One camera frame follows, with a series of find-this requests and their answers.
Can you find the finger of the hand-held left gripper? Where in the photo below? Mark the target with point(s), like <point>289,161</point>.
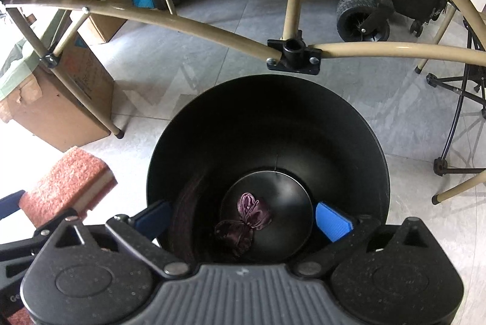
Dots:
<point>9,207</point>
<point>41,230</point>

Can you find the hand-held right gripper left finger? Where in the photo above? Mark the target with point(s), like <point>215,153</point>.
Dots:
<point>152,220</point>

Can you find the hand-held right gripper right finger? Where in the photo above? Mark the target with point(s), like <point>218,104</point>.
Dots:
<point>334,222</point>

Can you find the red scouring sponge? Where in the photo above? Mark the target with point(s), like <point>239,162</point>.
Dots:
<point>64,181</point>

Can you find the purple satin scrunchie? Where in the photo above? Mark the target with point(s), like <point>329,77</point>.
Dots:
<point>248,211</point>

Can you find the black round bin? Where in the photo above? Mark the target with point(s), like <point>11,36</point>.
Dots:
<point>265,120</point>

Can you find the printed cardboard box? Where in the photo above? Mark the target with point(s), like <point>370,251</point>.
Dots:
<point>49,120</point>

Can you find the black folding chair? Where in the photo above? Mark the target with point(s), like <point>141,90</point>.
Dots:
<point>439,165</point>

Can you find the green cloth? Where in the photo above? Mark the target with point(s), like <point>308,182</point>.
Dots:
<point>19,63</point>

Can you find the tan folding table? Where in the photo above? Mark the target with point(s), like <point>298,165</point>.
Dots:
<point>292,21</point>

